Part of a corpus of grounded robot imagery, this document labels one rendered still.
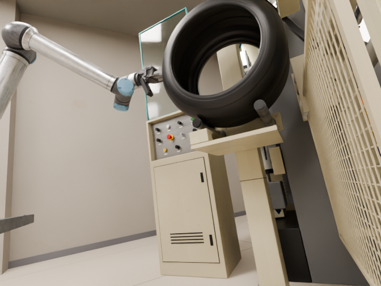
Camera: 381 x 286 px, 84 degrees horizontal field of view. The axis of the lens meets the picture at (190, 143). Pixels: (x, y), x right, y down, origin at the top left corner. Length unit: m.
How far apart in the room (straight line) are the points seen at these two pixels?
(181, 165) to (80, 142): 2.21
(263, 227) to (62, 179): 2.88
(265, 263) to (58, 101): 3.43
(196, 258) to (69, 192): 2.27
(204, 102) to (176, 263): 1.30
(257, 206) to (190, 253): 0.73
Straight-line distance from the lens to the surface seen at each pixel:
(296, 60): 1.29
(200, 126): 0.97
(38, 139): 3.67
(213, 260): 1.70
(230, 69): 1.42
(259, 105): 0.90
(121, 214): 3.54
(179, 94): 1.00
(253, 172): 1.24
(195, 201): 1.66
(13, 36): 1.37
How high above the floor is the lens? 0.61
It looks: 12 degrees up
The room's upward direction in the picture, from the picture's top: 8 degrees counter-clockwise
